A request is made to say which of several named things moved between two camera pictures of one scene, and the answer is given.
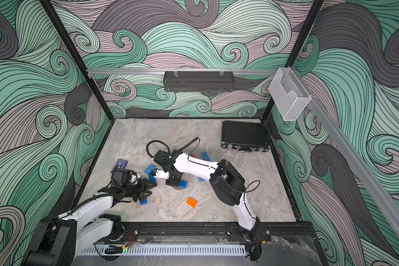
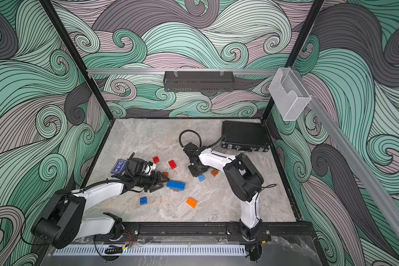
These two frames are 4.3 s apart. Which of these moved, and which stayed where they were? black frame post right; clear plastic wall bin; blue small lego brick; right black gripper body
Moved: right black gripper body
Stayed: clear plastic wall bin; blue small lego brick; black frame post right
